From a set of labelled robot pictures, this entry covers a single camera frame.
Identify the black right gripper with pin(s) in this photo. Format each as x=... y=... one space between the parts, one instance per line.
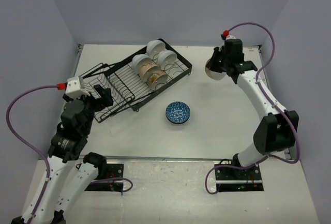
x=212 y=64

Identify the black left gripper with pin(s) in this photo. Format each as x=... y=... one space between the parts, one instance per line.
x=106 y=99

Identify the plain beige bowl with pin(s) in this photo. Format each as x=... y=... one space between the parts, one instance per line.
x=212 y=74

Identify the red patterned white bowl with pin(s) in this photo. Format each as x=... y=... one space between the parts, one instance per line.
x=177 y=112

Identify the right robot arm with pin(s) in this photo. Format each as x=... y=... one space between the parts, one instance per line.
x=277 y=128

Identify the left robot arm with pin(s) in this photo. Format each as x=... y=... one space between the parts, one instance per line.
x=54 y=199

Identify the pale blue bowl left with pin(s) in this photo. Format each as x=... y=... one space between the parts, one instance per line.
x=138 y=61

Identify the pale blue bowl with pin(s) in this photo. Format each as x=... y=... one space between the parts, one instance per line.
x=154 y=47
x=166 y=58
x=138 y=61

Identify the beige bowl brown motif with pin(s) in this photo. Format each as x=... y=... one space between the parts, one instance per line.
x=147 y=69

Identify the pale blue bowl right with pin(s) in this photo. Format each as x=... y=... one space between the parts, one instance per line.
x=166 y=58

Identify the beige bowl colourful flower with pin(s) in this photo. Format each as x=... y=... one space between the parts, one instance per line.
x=157 y=79

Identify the pale blue bowl rear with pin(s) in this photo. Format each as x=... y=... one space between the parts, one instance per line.
x=154 y=47

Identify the black wire dish rack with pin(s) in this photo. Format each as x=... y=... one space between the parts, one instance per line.
x=127 y=89

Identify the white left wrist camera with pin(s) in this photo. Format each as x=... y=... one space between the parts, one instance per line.
x=75 y=87

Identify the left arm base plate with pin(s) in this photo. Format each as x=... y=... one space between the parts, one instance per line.
x=113 y=170

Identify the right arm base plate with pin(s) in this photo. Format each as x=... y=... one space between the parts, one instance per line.
x=233 y=180

